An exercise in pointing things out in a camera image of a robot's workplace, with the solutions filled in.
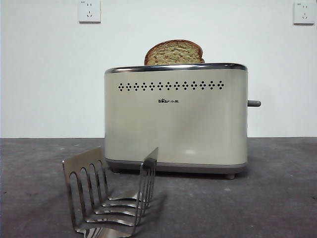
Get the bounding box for cream two-slot toaster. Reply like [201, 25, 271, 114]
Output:
[104, 63, 249, 179]

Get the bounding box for white wall socket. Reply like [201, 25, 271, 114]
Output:
[78, 0, 102, 24]
[293, 2, 315, 25]

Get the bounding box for brown-crusted bread slice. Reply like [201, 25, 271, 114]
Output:
[144, 39, 206, 66]

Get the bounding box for stainless steel toast rack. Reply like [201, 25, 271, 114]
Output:
[61, 147, 159, 238]

